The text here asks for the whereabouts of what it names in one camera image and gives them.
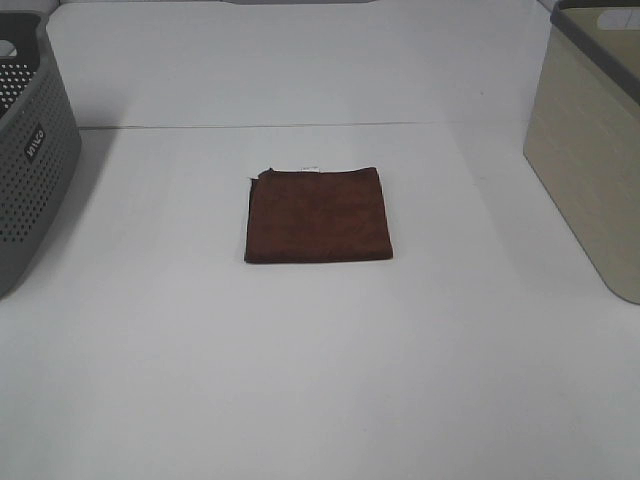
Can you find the beige basket with grey rim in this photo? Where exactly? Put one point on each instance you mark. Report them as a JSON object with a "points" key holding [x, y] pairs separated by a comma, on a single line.
{"points": [[582, 138]]}

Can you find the grey perforated laundry basket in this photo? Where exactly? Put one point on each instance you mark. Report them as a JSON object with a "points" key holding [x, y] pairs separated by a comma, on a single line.
{"points": [[40, 142]]}

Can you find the brown towel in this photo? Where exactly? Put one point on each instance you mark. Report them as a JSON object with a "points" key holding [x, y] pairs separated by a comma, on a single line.
{"points": [[317, 217]]}

